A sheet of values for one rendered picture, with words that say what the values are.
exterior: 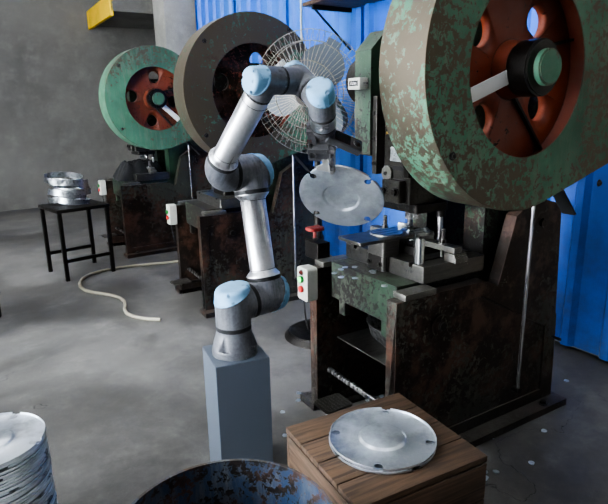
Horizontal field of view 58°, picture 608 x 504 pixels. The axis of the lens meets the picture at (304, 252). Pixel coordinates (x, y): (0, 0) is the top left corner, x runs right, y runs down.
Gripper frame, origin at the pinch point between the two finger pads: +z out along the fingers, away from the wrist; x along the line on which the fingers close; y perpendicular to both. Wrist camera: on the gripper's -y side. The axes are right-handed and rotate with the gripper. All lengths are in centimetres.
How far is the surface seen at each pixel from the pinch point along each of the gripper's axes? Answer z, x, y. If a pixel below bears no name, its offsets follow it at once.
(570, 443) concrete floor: 84, 63, -88
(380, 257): 36.4, 11.1, -15.8
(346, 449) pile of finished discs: 13, 83, -6
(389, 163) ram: 21.4, -20.2, -18.7
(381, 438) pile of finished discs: 16, 79, -15
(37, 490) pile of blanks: 19, 97, 79
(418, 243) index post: 24.1, 12.5, -28.2
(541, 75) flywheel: -28, -10, -57
